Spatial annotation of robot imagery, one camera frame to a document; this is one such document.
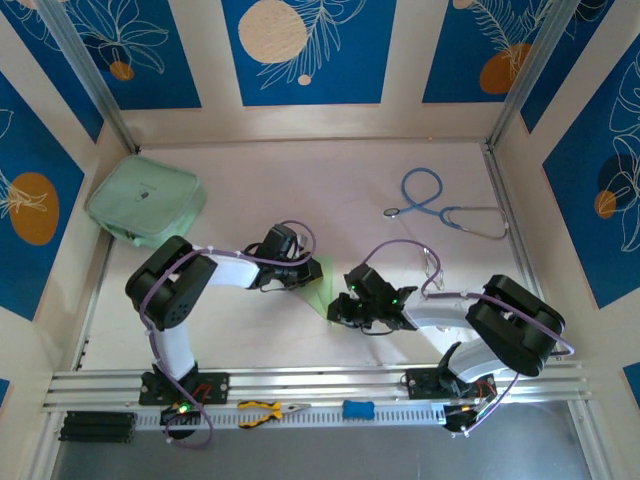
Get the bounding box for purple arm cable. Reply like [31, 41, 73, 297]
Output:
[360, 239, 577, 435]
[141, 219, 319, 451]

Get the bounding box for aluminium mounting rail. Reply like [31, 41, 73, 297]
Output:
[42, 360, 596, 412]

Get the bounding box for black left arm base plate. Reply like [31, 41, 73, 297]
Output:
[138, 372, 231, 406]

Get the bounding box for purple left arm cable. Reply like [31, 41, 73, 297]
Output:
[141, 219, 319, 451]

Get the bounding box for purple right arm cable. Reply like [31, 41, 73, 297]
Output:
[360, 239, 577, 435]

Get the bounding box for blue bone-shaped sponge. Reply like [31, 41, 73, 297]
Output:
[342, 399, 375, 420]

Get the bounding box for black stacked blocks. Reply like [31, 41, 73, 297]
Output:
[58, 410, 137, 444]

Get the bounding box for yellow handled pliers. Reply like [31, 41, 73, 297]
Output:
[237, 399, 312, 430]

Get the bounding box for aluminium frame post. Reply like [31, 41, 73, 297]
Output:
[487, 0, 584, 151]
[37, 0, 141, 154]

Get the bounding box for aluminium side rail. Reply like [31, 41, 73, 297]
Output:
[482, 142, 564, 361]
[74, 234, 114, 374]

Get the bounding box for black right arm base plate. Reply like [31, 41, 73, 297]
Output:
[405, 367, 496, 401]

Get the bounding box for mint green zip pouch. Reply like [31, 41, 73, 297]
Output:
[84, 154, 209, 251]

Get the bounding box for light green paper sheet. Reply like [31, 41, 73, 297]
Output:
[298, 255, 337, 327]

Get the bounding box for blue stethoscope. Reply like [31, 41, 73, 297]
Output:
[383, 167, 510, 240]

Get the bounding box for grey slotted cable duct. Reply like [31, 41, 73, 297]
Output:
[134, 402, 451, 431]

